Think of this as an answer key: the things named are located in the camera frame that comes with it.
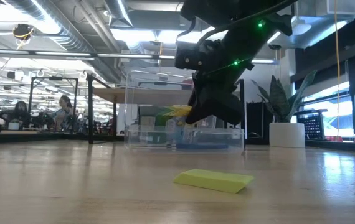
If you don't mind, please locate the black frame stand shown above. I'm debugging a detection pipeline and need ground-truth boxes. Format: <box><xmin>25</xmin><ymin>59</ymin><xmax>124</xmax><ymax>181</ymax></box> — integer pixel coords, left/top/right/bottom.
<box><xmin>27</xmin><ymin>75</ymin><xmax>80</xmax><ymax>129</ymax></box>

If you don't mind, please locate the green yellow crayon box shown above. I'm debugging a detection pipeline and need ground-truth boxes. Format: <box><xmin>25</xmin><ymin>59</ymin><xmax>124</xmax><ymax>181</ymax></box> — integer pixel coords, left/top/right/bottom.
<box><xmin>139</xmin><ymin>105</ymin><xmax>194</xmax><ymax>126</ymax></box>

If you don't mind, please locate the white round plant pot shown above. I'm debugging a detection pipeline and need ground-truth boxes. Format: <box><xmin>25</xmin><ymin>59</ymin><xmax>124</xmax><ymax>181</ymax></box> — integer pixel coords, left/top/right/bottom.
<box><xmin>268</xmin><ymin>122</ymin><xmax>306</xmax><ymax>149</ymax></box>

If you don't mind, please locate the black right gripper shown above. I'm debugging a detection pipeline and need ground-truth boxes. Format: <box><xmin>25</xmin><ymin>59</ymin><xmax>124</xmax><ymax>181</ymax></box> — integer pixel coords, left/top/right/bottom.
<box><xmin>174</xmin><ymin>39</ymin><xmax>256</xmax><ymax>126</ymax></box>

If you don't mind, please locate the black mesh basket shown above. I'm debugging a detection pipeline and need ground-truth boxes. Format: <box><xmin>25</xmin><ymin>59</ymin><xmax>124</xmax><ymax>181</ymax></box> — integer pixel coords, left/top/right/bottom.
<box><xmin>295</xmin><ymin>108</ymin><xmax>329</xmax><ymax>140</ymax></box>

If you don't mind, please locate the yellow hanging cable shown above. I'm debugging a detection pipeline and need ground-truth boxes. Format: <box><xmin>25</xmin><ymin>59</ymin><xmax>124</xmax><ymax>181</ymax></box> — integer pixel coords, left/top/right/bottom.
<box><xmin>334</xmin><ymin>0</ymin><xmax>343</xmax><ymax>138</ymax></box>

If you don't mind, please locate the yellow-green sticky note pad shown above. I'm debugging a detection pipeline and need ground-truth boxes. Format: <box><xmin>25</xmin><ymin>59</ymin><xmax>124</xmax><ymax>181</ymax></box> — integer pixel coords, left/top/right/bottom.
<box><xmin>173</xmin><ymin>169</ymin><xmax>255</xmax><ymax>195</ymax></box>

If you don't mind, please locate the clear plastic pencil box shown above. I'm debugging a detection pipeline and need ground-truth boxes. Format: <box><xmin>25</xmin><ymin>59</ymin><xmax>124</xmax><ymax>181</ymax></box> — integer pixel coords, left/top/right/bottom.
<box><xmin>123</xmin><ymin>70</ymin><xmax>246</xmax><ymax>154</ymax></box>

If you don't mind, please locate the person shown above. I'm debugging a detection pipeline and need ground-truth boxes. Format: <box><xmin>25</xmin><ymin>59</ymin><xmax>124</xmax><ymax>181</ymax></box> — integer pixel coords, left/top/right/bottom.
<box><xmin>52</xmin><ymin>95</ymin><xmax>75</xmax><ymax>131</ymax></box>
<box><xmin>7</xmin><ymin>100</ymin><xmax>32</xmax><ymax>129</ymax></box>

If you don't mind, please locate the green snake plant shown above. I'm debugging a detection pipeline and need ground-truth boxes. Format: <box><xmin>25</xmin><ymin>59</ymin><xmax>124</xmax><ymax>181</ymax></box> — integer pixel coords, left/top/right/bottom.
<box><xmin>251</xmin><ymin>69</ymin><xmax>318</xmax><ymax>124</ymax></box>

